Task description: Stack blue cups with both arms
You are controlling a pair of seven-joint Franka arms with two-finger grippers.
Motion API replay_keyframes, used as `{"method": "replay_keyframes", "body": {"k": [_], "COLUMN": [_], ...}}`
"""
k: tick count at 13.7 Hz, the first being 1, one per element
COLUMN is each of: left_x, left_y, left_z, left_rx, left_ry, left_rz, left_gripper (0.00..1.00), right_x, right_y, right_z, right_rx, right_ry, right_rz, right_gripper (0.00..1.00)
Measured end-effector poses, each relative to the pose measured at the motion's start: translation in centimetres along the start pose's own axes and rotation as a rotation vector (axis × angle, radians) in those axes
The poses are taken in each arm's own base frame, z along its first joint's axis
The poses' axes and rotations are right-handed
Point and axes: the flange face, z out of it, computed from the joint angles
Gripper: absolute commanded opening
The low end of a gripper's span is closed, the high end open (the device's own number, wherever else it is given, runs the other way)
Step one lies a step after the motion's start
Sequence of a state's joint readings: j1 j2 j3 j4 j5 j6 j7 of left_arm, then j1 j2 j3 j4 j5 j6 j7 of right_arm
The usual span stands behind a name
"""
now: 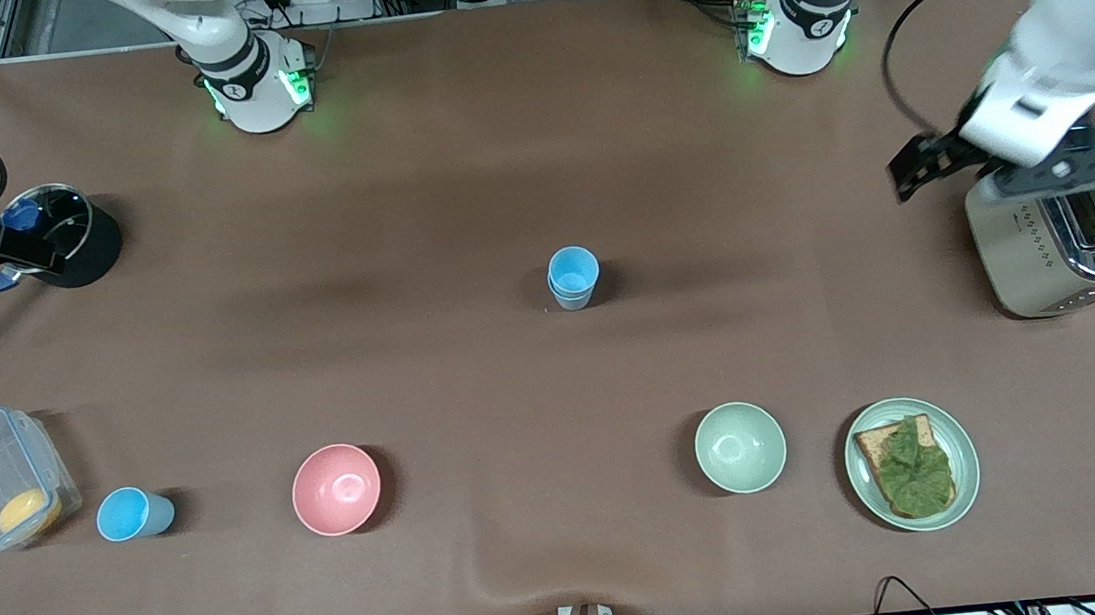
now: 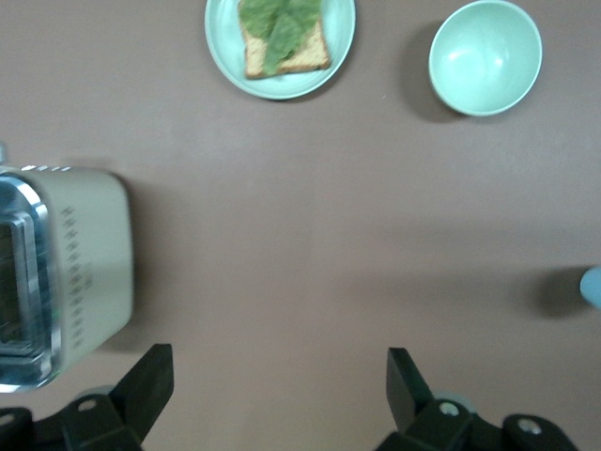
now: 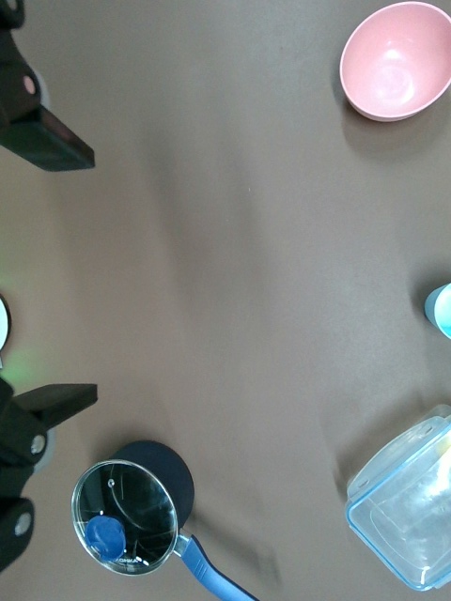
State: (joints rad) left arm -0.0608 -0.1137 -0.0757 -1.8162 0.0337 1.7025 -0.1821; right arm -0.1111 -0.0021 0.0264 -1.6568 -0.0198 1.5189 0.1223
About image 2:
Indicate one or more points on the pale green bowl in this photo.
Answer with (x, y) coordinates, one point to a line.
(486, 56)

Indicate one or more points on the brown bread slice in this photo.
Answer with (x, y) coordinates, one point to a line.
(314, 54)

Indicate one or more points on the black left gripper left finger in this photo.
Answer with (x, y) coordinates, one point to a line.
(122, 409)

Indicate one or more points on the green lettuce leaf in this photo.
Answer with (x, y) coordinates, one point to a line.
(282, 28)

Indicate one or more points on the blue cup holding white ball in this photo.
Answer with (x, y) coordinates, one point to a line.
(592, 287)

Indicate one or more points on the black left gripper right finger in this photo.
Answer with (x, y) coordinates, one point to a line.
(415, 418)

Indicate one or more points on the pale green plate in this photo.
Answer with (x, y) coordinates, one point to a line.
(225, 47)

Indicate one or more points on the cream and chrome toaster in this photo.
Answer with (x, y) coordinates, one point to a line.
(94, 235)

